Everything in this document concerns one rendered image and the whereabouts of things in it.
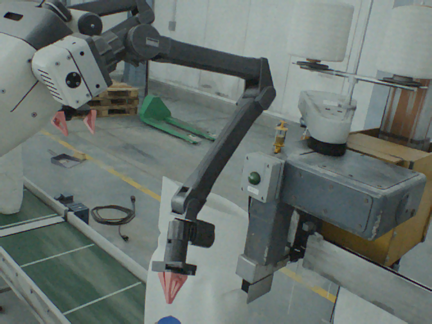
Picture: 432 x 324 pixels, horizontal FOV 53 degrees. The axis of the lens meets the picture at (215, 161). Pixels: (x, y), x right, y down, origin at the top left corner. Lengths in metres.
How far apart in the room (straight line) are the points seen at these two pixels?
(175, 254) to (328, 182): 0.43
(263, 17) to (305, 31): 6.35
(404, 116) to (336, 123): 0.37
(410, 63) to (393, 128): 0.30
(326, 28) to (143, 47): 0.49
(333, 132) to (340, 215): 0.21
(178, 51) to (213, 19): 7.23
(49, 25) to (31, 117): 0.22
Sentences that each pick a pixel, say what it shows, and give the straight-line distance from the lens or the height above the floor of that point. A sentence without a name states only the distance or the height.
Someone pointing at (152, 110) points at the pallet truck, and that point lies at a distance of 6.59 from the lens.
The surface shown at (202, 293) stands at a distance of 1.41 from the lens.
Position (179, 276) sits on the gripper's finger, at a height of 0.98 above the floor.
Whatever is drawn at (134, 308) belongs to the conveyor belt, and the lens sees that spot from 1.99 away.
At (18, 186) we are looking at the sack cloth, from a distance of 2.77.
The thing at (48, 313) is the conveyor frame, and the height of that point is 0.35.
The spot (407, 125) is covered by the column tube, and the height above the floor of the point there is 1.39.
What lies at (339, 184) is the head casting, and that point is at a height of 1.32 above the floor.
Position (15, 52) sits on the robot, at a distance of 1.11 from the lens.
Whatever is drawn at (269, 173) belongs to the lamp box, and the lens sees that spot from 0.91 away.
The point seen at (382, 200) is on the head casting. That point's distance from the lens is 0.86.
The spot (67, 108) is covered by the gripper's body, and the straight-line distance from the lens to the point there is 1.52.
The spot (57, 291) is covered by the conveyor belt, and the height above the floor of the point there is 0.38.
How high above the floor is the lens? 1.59
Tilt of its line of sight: 18 degrees down
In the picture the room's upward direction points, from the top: 8 degrees clockwise
